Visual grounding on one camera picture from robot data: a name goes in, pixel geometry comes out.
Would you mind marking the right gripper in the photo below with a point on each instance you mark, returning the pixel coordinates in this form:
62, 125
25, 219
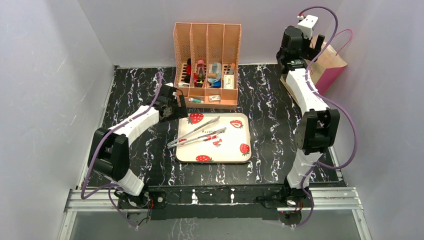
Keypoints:
315, 46

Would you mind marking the orange plastic file organizer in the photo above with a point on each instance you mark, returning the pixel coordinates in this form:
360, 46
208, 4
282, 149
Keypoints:
211, 42

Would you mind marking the white label box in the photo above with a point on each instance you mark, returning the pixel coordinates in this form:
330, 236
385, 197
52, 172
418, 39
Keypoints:
228, 81

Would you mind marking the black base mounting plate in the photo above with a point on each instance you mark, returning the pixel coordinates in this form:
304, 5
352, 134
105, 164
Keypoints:
266, 201

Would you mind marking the strawberry print tray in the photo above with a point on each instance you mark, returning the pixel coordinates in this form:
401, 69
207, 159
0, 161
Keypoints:
231, 147

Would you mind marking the small white card box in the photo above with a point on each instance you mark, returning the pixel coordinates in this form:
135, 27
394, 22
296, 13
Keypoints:
214, 98

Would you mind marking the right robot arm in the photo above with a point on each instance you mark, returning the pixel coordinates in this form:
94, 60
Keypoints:
318, 125

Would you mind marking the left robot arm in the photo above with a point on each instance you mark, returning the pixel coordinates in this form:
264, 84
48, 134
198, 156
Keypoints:
109, 154

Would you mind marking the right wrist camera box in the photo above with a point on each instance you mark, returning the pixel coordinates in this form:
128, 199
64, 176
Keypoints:
307, 24

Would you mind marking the green marker pen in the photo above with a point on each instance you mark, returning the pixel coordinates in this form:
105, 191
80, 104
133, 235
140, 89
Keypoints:
195, 100

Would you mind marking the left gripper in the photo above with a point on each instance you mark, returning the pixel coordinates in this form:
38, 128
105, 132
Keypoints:
181, 112

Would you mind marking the blue tape dispenser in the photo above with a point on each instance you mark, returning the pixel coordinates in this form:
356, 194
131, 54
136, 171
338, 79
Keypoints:
214, 75

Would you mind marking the paper cake bag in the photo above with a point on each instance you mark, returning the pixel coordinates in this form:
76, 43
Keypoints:
324, 71

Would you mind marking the metal tongs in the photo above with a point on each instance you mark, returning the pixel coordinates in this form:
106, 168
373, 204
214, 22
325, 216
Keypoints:
194, 135

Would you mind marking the pink capped tube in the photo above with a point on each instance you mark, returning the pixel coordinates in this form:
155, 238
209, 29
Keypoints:
200, 74

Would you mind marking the aluminium frame rail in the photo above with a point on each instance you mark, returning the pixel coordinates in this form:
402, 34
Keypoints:
325, 198

